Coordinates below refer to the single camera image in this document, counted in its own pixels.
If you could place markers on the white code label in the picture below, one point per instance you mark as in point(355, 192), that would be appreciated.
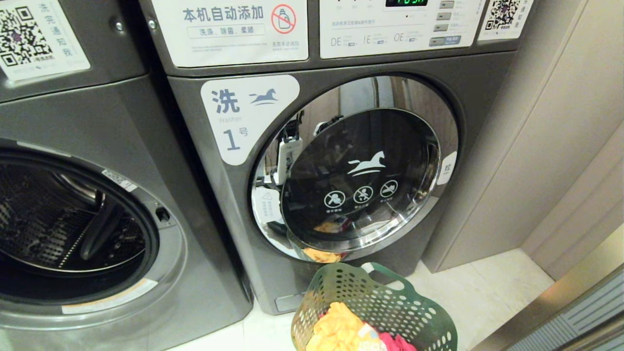
point(504, 17)
point(36, 36)

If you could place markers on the green perforated laundry basket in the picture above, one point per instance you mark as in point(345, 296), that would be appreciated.
point(390, 302)

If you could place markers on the yellow garment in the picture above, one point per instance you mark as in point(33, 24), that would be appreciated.
point(339, 329)

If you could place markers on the white washer control panel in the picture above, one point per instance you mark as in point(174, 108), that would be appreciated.
point(390, 29)

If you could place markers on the white washer number label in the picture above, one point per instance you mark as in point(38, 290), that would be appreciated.
point(243, 114)

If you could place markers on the grey front-load washing machine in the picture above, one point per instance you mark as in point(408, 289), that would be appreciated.
point(97, 117)
point(438, 83)

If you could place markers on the white detergent notice label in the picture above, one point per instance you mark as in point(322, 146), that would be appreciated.
point(234, 31)

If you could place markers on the pink garment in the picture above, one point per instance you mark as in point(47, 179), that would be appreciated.
point(397, 342)

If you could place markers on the round chrome washer door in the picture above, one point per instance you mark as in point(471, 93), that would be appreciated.
point(360, 170)

